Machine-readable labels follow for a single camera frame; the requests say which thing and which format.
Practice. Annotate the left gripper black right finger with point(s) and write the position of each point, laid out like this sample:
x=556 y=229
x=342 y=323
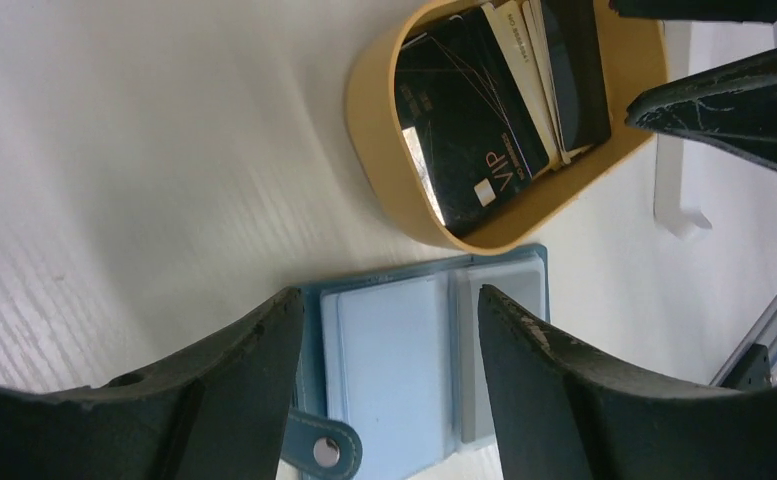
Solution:
x=563 y=409

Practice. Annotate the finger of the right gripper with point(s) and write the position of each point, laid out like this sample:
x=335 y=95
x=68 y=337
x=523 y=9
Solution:
x=761 y=11
x=732 y=107

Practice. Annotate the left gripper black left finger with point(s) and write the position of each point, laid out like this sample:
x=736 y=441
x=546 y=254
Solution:
x=216 y=409

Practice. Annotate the teal card holder wallet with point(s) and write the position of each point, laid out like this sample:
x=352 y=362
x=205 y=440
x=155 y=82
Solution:
x=390 y=380

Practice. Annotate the black cards in tray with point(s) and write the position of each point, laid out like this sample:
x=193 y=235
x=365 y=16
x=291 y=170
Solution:
x=495 y=95

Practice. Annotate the silver clothes rack pole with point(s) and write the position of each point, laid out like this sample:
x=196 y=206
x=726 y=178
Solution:
x=683 y=222

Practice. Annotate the oval wooden tray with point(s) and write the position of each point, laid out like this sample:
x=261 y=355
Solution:
x=633 y=53

